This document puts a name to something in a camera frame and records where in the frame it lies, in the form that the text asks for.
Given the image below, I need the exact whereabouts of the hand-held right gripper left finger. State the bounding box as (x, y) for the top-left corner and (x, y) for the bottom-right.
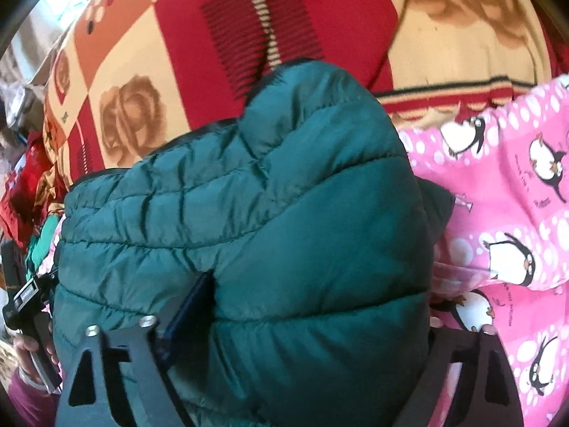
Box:
(55, 271), (217, 427)

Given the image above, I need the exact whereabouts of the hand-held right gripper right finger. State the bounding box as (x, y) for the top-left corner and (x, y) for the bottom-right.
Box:
(391, 327), (526, 427)

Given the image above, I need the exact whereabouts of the dark green puffer jacket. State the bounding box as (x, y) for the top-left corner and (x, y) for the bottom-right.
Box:
(52, 60), (456, 427)

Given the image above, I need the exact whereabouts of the person's left forearm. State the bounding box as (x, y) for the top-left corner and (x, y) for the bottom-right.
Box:
(5, 370), (62, 416)

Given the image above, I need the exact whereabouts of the person's left hand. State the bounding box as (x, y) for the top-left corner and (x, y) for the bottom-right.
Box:
(12, 331), (59, 387)

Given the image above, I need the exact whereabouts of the teal green cloth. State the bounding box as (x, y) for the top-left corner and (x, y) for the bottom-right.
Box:
(26, 220), (60, 279)

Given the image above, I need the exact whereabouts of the crumpled red gold cloth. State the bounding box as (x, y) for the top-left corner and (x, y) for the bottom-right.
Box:
(0, 140), (67, 243)

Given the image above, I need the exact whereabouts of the pink penguin print quilt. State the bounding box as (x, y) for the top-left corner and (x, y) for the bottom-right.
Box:
(395, 73), (569, 427)

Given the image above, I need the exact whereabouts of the red rose print blanket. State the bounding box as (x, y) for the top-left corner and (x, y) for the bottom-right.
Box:
(42, 0), (556, 188)

